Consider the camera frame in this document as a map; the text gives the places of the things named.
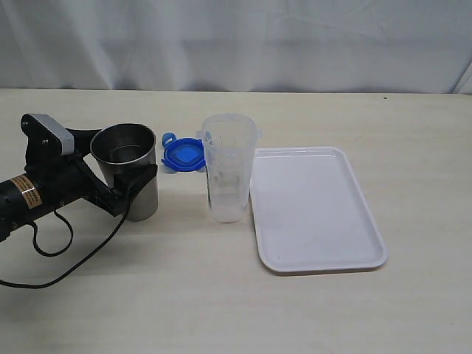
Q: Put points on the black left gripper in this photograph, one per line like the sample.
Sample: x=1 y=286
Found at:
x=61 y=180

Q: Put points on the stainless steel tumbler cup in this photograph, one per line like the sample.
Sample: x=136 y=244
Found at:
x=122 y=148

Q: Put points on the blue plastic lid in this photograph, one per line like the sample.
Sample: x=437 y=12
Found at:
x=184 y=154

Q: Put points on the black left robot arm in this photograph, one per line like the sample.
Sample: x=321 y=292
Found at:
x=19 y=196

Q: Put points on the clear plastic tall container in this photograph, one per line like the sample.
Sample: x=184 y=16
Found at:
x=229 y=142

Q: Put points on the white rectangular plastic tray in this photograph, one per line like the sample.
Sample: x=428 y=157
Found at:
x=310 y=215

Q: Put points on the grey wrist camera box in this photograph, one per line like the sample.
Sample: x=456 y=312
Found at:
x=64 y=137

